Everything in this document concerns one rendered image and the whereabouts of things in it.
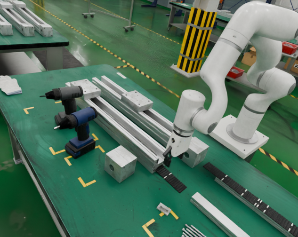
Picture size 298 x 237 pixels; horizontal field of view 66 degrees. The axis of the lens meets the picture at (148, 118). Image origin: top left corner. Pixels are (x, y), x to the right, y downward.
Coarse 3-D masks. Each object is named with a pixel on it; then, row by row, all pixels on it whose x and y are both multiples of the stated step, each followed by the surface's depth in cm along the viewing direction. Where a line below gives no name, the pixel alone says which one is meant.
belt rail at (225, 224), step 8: (192, 200) 94; (200, 200) 93; (200, 208) 92; (208, 208) 90; (216, 208) 91; (208, 216) 90; (216, 216) 88; (224, 216) 88; (216, 224) 88; (224, 224) 85; (232, 224) 86; (232, 232) 83; (240, 232) 84
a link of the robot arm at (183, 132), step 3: (174, 126) 87; (174, 129) 87; (177, 129) 86; (180, 129) 85; (177, 132) 85; (180, 132) 85; (183, 132) 85; (186, 132) 85; (189, 132) 85; (192, 132) 86; (186, 135) 86; (189, 135) 86
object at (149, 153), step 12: (84, 108) 133; (96, 108) 125; (108, 108) 128; (96, 120) 127; (108, 120) 118; (120, 120) 123; (108, 132) 121; (120, 132) 113; (132, 132) 118; (144, 132) 114; (120, 144) 116; (132, 144) 109; (144, 144) 111; (156, 144) 108; (144, 156) 104; (156, 156) 102; (168, 156) 107
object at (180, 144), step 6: (174, 132) 88; (174, 138) 87; (180, 138) 86; (186, 138) 89; (168, 144) 90; (174, 144) 88; (180, 144) 88; (186, 144) 92; (174, 150) 89; (180, 150) 91; (174, 156) 90
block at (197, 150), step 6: (192, 138) 115; (192, 144) 111; (198, 144) 112; (204, 144) 113; (186, 150) 110; (192, 150) 108; (198, 150) 108; (204, 150) 110; (186, 156) 112; (192, 156) 109; (198, 156) 108; (204, 156) 115; (186, 162) 113; (192, 162) 110; (198, 162) 113
